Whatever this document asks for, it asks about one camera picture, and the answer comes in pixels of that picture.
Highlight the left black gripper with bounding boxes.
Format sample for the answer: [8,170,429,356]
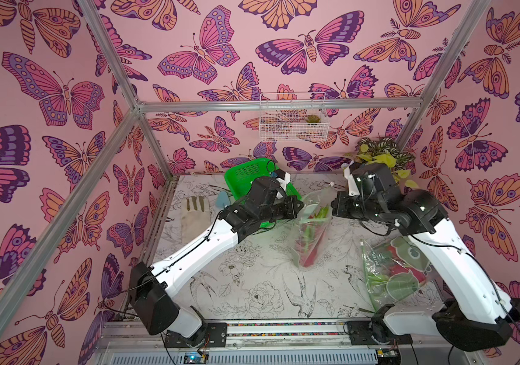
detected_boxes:
[256,196,304,226]

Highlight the clear green zip-top bag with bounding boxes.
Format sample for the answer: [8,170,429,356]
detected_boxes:
[291,183,337,268]

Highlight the pink dragon fruit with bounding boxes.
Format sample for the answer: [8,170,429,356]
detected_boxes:
[296,205,331,267]

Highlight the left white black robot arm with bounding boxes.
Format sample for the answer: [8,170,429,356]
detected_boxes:
[127,170,304,346]

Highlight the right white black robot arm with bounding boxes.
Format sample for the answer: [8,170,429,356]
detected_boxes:
[331,162,520,352]

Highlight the green plastic basket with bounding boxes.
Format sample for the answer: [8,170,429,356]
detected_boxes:
[220,158,302,235]

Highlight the potted plant in amber vase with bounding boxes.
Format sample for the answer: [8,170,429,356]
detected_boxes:
[344,137,420,193]

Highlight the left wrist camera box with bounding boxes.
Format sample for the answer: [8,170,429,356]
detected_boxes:
[270,169,291,199]

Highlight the white wire wall basket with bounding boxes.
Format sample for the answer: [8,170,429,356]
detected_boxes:
[257,98,330,144]

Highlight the small succulent in wire basket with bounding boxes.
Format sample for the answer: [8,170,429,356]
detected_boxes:
[305,114,321,124]

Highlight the metal base rail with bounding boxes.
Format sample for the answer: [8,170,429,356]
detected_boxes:
[90,319,486,364]

